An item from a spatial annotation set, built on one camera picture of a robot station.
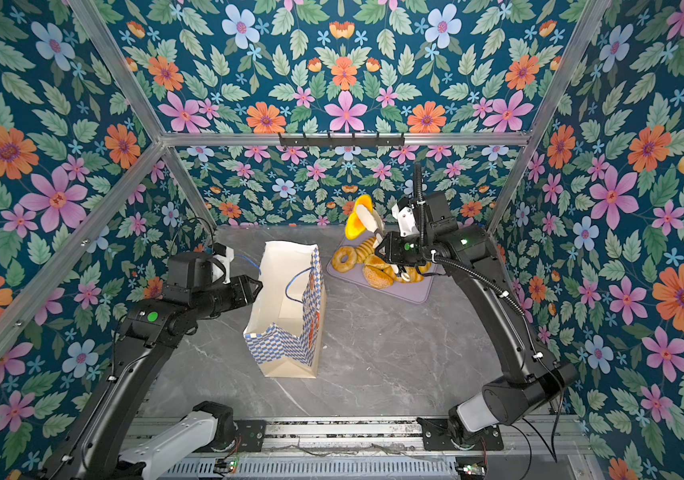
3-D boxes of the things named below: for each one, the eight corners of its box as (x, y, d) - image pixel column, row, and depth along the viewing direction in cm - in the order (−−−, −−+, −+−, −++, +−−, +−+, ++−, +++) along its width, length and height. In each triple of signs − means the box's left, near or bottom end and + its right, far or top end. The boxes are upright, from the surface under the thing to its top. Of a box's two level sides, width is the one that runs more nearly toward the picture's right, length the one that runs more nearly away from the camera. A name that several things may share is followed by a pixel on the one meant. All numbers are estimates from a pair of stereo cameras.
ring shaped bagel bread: (332, 272, 106) (331, 265, 103) (333, 253, 112) (332, 246, 109) (356, 272, 106) (355, 265, 103) (356, 253, 112) (356, 246, 109)
